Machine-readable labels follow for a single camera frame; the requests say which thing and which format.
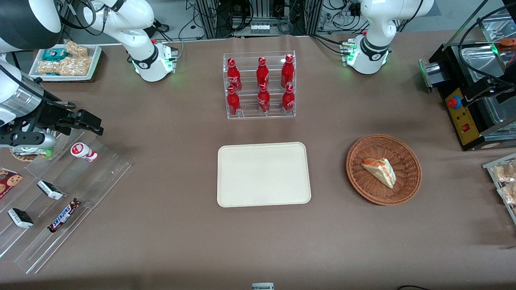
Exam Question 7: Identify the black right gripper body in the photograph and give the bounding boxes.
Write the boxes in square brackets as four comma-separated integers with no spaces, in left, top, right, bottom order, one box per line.
[25,101,79,134]

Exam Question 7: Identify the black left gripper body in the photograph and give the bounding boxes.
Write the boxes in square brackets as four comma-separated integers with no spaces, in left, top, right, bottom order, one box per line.
[489,75,516,104]

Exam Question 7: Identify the white snack tray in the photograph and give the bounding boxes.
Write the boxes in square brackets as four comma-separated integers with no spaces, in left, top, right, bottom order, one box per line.
[29,43,103,83]

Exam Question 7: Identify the grey bread tray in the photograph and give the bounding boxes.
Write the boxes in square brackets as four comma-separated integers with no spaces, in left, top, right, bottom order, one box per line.
[482,153,516,225]

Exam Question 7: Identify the brown wicker basket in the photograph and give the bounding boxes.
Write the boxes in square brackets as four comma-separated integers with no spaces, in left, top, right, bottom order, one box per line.
[346,134,422,206]

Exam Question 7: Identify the wrapped triangular sandwich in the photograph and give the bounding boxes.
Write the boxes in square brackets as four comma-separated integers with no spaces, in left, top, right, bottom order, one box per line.
[360,157,397,189]

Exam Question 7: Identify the beige plastic tray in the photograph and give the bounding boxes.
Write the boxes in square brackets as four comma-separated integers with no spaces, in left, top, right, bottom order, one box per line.
[217,142,312,208]

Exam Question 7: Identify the white red yogurt bottle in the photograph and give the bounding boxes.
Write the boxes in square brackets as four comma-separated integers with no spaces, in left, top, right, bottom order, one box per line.
[71,142,98,163]

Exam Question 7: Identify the black sealing machine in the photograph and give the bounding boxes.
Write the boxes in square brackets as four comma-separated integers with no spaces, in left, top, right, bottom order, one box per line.
[418,7,516,152]

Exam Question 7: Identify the small wicker coaster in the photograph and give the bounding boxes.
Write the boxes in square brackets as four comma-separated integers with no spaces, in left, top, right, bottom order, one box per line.
[10,147,54,163]

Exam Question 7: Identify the large puffed snack bag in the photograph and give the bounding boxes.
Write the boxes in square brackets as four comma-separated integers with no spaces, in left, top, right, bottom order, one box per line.
[38,56,93,77]

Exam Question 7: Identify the clear acrylic stepped shelf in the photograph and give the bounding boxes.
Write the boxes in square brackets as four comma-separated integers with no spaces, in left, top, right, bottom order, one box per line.
[0,129,133,275]

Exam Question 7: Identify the teal snack package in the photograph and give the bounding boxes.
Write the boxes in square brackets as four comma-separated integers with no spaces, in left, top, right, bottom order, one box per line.
[42,48,67,62]

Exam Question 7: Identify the black white snack bar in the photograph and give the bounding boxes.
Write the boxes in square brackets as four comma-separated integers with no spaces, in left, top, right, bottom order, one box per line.
[37,180,64,201]
[8,208,35,229]

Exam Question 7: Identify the small puffed snack bag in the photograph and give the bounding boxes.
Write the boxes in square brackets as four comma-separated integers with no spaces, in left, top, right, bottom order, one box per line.
[64,39,89,58]

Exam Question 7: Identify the chocolate chip cookie pack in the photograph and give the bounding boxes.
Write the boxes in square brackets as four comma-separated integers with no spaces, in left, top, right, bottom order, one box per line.
[0,167,24,200]

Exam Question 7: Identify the wrapped bread pack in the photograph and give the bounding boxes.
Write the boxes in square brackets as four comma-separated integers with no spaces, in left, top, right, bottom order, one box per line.
[492,161,516,184]
[497,183,516,205]

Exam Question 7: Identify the Snickers chocolate bar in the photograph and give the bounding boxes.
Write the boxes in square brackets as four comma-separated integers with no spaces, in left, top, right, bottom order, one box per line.
[48,198,82,233]

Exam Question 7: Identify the red cola bottle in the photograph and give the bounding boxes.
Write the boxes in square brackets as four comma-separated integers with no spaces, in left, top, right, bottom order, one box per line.
[227,58,243,93]
[281,84,295,113]
[257,84,271,114]
[227,86,242,116]
[281,54,295,89]
[256,56,270,90]

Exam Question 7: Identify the clear acrylic bottle rack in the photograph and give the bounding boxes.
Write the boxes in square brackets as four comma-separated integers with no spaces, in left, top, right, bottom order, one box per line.
[223,50,297,120]

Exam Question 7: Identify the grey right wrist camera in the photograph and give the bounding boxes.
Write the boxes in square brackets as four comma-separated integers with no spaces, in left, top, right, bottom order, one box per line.
[0,131,57,157]

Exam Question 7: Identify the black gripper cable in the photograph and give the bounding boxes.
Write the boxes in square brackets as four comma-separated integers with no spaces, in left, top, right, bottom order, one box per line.
[458,3,516,83]

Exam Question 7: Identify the aluminium equipment frame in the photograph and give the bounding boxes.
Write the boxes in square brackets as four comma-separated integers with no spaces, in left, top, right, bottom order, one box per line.
[195,0,323,39]

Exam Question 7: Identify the black arm base cable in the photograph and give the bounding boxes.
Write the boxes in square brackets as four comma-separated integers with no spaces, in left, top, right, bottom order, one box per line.
[310,34,352,55]

